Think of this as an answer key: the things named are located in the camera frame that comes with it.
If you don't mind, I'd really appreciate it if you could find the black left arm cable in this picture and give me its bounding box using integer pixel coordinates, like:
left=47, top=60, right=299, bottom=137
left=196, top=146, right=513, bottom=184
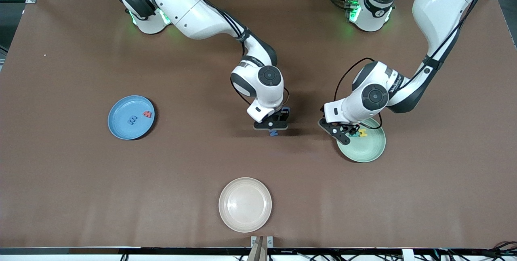
left=334, top=0, right=490, bottom=130

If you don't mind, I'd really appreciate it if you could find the blue plate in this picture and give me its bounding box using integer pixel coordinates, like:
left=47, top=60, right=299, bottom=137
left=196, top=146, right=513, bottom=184
left=107, top=95, right=156, bottom=141

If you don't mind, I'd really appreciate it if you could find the metal table edge bracket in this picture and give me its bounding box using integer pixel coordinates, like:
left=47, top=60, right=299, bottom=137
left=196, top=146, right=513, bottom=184
left=250, top=236, right=274, bottom=261

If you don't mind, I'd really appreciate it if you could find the red and black cable bundle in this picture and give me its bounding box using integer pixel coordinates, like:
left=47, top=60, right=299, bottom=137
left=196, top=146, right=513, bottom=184
left=479, top=241, right=517, bottom=261

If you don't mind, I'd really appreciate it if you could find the light green plate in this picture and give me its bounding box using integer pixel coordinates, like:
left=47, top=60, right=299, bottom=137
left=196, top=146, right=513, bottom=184
left=336, top=116, right=387, bottom=163

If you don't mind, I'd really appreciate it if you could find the beige plate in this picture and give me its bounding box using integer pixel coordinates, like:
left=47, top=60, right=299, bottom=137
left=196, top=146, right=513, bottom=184
left=219, top=177, right=272, bottom=233

